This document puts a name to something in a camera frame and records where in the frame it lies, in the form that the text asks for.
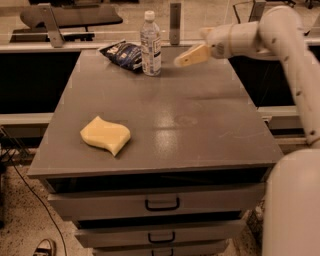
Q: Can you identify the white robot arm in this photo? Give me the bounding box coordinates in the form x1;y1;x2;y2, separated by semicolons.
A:
174;6;320;256

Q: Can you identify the black floor cable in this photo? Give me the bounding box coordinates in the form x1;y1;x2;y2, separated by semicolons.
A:
0;126;69;256

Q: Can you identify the middle metal bracket post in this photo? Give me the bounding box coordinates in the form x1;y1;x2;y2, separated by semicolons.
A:
169;3;181;45

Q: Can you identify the blue chip bag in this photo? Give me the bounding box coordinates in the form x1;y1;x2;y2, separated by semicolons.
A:
98;40;142;71

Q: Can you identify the black desk in background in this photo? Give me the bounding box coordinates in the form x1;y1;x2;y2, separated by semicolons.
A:
10;4;123;43

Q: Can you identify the right metal bracket post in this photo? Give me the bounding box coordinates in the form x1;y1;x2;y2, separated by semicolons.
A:
249;0;266;22

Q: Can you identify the grey drawer cabinet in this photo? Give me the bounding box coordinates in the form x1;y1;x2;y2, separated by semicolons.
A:
28;47;282;256

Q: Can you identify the black wire basket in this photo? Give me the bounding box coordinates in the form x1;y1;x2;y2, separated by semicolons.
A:
247;210;263;247

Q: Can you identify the sneaker shoe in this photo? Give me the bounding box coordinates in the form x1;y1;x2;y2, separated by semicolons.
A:
33;239;56;256

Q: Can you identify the metal bracket post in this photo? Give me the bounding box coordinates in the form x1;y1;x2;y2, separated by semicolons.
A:
38;3;64;48
169;3;181;45
249;0;266;22

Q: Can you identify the yellow wavy sponge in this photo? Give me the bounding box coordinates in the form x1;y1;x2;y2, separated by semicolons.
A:
80;116;131;156

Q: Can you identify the left metal bracket post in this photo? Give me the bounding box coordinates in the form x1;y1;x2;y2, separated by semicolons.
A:
38;3;64;48

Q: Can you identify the clear plastic water bottle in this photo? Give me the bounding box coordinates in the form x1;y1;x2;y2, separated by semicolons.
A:
140;10;161;76

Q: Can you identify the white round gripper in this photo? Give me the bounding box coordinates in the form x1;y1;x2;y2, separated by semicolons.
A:
174;24;233;67

